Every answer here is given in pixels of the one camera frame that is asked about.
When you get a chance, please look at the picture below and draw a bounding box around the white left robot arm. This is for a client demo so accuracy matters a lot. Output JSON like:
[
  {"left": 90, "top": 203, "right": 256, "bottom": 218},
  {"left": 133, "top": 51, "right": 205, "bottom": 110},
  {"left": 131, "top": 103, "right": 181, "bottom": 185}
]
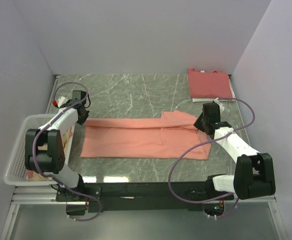
[{"left": 25, "top": 90, "right": 90, "bottom": 201}]

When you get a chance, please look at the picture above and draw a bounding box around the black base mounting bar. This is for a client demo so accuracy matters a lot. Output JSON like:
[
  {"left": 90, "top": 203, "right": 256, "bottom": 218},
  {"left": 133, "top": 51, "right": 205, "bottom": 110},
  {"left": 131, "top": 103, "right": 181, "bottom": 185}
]
[{"left": 55, "top": 182, "right": 236, "bottom": 216}]

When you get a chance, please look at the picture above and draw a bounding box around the salmon pink t-shirt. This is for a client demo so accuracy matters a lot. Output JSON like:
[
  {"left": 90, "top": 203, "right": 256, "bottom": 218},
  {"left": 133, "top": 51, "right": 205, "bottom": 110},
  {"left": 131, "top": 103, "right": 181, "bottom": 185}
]
[{"left": 81, "top": 110, "right": 207, "bottom": 159}]

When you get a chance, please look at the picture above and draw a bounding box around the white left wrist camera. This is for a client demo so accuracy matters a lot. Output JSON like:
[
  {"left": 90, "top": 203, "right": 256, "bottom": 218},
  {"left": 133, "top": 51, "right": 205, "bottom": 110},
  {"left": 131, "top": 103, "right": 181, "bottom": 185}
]
[{"left": 52, "top": 96, "right": 69, "bottom": 108}]

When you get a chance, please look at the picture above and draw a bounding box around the folded red t-shirt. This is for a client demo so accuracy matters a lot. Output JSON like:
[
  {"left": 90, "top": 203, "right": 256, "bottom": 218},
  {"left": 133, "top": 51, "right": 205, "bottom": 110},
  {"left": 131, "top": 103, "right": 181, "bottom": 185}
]
[{"left": 187, "top": 68, "right": 232, "bottom": 99}]

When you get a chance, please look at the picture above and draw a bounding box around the beige t-shirt in basket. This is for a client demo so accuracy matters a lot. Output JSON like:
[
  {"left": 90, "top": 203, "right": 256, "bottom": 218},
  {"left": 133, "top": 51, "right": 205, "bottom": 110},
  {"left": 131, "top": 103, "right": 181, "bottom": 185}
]
[{"left": 30, "top": 127, "right": 73, "bottom": 182}]

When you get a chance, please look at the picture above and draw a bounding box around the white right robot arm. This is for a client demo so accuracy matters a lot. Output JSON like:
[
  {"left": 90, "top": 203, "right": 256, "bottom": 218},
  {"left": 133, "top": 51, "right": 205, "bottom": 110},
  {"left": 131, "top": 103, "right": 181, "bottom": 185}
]
[{"left": 194, "top": 102, "right": 276, "bottom": 200}]

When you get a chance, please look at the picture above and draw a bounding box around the white plastic laundry basket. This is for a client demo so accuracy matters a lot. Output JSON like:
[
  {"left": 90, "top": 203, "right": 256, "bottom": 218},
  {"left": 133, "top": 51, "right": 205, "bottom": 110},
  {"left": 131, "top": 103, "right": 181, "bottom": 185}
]
[{"left": 4, "top": 110, "right": 79, "bottom": 188}]

